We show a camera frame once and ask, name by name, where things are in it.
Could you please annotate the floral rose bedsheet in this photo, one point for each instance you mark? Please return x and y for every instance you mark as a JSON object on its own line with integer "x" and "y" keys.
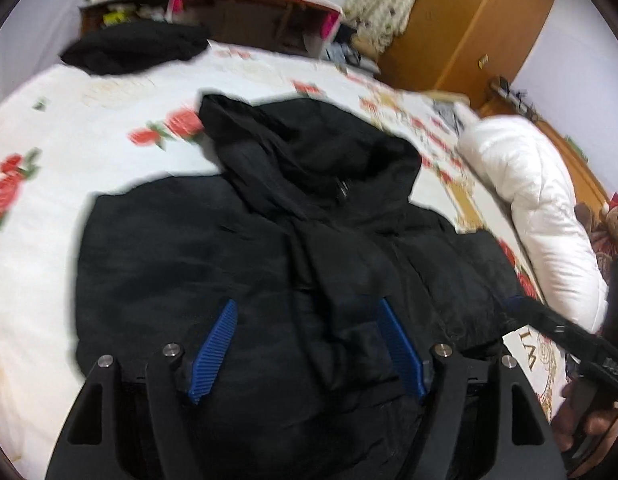
{"x": 114, "y": 110}

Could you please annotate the wooden desk with shelves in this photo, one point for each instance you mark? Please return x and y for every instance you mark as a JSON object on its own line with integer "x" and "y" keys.
{"x": 239, "y": 10}

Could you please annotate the grey patterned cloth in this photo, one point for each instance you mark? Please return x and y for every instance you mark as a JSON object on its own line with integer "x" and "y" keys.
{"x": 448, "y": 116}

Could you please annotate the patterned curtain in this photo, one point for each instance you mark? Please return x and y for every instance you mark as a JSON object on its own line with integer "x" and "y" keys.
{"x": 379, "y": 0}

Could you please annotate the black hooded puffer jacket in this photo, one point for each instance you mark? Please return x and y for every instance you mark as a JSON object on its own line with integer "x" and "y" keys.
{"x": 289, "y": 240}

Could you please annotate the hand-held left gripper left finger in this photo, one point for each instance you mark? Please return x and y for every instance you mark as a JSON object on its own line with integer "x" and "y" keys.
{"x": 214, "y": 355}

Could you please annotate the pink bag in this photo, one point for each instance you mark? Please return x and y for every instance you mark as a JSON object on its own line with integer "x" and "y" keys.
{"x": 330, "y": 26}

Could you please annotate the pile of clothes by wardrobe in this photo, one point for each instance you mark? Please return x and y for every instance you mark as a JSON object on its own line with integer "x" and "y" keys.
{"x": 351, "y": 52}

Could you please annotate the folded black garment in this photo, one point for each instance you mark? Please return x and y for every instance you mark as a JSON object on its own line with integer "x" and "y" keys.
{"x": 134, "y": 47}

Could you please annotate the brown teddy bear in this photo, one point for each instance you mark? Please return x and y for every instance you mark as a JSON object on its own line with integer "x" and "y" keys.
{"x": 614, "y": 222}

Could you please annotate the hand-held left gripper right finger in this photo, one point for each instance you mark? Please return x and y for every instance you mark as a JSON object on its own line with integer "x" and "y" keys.
{"x": 399, "y": 345}

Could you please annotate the person's right hand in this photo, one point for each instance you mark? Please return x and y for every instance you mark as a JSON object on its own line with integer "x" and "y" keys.
{"x": 599, "y": 422}

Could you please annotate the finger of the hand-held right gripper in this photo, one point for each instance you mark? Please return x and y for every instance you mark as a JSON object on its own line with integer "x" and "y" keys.
{"x": 544, "y": 320}

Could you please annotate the wooden wardrobe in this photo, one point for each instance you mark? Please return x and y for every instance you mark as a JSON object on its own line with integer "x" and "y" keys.
{"x": 464, "y": 25}

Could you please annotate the white puffer jacket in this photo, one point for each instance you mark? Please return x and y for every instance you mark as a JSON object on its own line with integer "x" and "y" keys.
{"x": 534, "y": 195}

